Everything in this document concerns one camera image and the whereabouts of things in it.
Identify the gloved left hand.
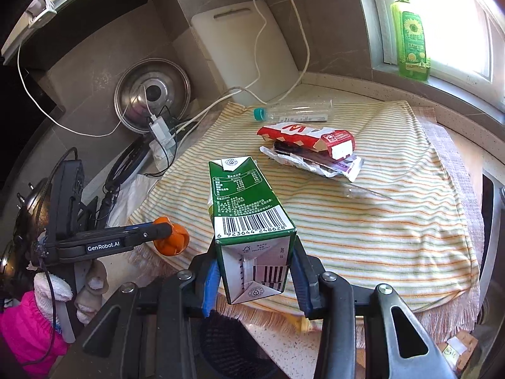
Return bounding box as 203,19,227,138
33,260,109,325

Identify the blue plastic trash basket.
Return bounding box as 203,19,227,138
199,310,287,378

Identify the striped table cloth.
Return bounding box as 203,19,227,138
128,99,481,317

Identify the white cutting board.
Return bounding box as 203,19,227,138
191,0,299,102

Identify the red white snack box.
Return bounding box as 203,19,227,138
257,122,355,161

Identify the white power cable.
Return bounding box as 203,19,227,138
173,0,312,135

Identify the clear plastic bottle teal cap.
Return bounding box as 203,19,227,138
252,99,334,123

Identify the green dish soap bottle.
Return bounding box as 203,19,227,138
390,0,431,81

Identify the black wok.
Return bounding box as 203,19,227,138
1,178,50,300

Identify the white power strip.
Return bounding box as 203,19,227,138
149,114,177,172

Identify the green milk carton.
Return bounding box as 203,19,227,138
208,157,297,304

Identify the steel pot lid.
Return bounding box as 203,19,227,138
113,57,192,134

